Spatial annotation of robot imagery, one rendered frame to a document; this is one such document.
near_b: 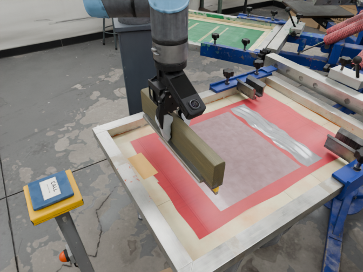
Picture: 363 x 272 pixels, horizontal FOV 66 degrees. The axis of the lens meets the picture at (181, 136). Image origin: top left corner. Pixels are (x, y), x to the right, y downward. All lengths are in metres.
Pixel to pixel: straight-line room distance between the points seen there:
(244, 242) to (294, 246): 1.25
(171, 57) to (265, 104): 0.63
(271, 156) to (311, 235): 1.13
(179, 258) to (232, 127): 0.52
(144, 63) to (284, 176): 0.73
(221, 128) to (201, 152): 0.39
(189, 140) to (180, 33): 0.23
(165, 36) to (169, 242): 0.43
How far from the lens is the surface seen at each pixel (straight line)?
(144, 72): 1.24
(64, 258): 1.06
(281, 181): 0.84
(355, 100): 1.14
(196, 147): 0.61
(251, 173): 0.83
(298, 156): 0.92
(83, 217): 1.98
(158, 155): 0.87
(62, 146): 2.54
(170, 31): 0.56
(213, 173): 0.58
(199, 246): 0.68
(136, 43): 1.19
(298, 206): 0.75
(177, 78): 0.61
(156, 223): 0.67
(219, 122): 1.00
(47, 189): 0.83
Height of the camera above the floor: 1.55
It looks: 39 degrees down
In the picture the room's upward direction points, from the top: straight up
